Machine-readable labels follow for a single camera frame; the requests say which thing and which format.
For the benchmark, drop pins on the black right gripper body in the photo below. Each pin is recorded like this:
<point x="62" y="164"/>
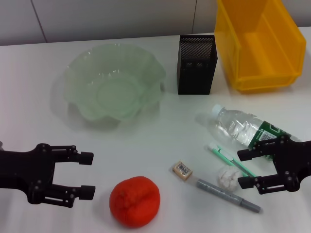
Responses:
<point x="298" y="162"/>

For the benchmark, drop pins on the clear water bottle green label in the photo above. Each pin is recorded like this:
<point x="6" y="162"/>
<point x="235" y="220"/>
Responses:
<point x="233" y="123"/>

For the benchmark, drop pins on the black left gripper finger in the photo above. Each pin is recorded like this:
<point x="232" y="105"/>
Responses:
<point x="85" y="158"/>
<point x="86" y="193"/>

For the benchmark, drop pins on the green glass fruit plate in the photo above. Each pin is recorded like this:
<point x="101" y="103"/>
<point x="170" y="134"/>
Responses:
<point x="114" y="80"/>

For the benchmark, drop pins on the grey marker pen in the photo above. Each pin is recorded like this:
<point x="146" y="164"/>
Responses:
<point x="218" y="191"/>

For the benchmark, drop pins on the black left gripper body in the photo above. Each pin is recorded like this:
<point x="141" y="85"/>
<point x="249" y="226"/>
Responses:
<point x="24" y="170"/>

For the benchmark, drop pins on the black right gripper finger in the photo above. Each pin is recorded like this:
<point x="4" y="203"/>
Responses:
<point x="247" y="182"/>
<point x="246" y="154"/>

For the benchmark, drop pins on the black mesh pen holder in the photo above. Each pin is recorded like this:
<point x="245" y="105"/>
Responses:
<point x="195" y="77"/>

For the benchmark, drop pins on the beige eraser with barcode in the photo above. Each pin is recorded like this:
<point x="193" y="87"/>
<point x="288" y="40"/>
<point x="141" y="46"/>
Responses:
<point x="182" y="170"/>

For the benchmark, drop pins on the yellow plastic bin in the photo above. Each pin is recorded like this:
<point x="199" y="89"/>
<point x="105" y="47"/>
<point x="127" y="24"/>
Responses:
<point x="267" y="60"/>

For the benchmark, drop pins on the orange fruit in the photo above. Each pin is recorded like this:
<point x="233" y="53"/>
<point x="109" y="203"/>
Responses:
<point x="134" y="201"/>

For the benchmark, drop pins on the green utility knife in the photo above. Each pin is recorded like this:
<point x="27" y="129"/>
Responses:
<point x="224" y="154"/>

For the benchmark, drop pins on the white paper ball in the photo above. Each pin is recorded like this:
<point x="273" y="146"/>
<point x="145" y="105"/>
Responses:
<point x="227" y="179"/>

